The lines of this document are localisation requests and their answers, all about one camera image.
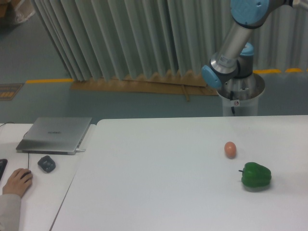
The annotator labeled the person's bare hand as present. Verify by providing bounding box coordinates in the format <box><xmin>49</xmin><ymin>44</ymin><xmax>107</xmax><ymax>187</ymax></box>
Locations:
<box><xmin>2</xmin><ymin>168</ymin><xmax>33</xmax><ymax>198</ymax></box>

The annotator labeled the black computer mouse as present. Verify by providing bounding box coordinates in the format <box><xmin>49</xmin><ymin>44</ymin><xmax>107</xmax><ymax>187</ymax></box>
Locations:
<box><xmin>20</xmin><ymin>170</ymin><xmax>33</xmax><ymax>182</ymax></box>

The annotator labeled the beige sleeved forearm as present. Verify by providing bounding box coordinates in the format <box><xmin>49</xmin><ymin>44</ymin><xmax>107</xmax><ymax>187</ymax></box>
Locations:
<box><xmin>0</xmin><ymin>194</ymin><xmax>21</xmax><ymax>231</ymax></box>

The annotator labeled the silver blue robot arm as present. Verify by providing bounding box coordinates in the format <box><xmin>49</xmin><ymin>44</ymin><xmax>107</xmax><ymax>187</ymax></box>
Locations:
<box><xmin>201</xmin><ymin>0</ymin><xmax>308</xmax><ymax>89</ymax></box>

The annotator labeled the black keyboard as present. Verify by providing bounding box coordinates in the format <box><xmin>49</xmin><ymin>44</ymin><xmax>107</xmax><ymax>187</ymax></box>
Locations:
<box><xmin>0</xmin><ymin>159</ymin><xmax>8</xmax><ymax>180</ymax></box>

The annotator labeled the dark grey round device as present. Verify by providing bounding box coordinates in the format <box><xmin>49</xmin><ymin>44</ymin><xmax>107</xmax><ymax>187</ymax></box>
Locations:
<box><xmin>38</xmin><ymin>155</ymin><xmax>56</xmax><ymax>173</ymax></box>

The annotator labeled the silver closed laptop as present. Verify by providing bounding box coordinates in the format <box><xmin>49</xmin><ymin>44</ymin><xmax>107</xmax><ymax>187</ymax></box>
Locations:
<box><xmin>16</xmin><ymin>117</ymin><xmax>92</xmax><ymax>155</ymax></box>

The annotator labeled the pale green pleated curtain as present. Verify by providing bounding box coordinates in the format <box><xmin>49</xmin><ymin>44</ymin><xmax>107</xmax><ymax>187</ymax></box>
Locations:
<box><xmin>32</xmin><ymin>0</ymin><xmax>308</xmax><ymax>81</ymax></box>

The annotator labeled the brown cardboard sheet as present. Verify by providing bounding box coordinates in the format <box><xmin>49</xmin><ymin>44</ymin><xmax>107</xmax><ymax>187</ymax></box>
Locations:
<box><xmin>70</xmin><ymin>70</ymin><xmax>217</xmax><ymax>96</ymax></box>

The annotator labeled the brown egg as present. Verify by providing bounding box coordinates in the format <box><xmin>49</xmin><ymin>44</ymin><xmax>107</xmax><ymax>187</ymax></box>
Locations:
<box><xmin>224</xmin><ymin>141</ymin><xmax>237</xmax><ymax>159</ymax></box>

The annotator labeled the green bell pepper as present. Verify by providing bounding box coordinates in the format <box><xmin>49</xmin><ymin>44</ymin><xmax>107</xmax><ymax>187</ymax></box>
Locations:
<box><xmin>239</xmin><ymin>162</ymin><xmax>271</xmax><ymax>188</ymax></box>

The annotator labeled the white laptop cable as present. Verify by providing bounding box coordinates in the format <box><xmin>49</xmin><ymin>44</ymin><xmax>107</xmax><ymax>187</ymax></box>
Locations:
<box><xmin>76</xmin><ymin>124</ymin><xmax>93</xmax><ymax>153</ymax></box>

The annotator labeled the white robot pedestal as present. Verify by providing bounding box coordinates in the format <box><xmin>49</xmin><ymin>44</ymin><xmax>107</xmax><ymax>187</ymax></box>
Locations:
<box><xmin>217</xmin><ymin>73</ymin><xmax>265</xmax><ymax>116</ymax></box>

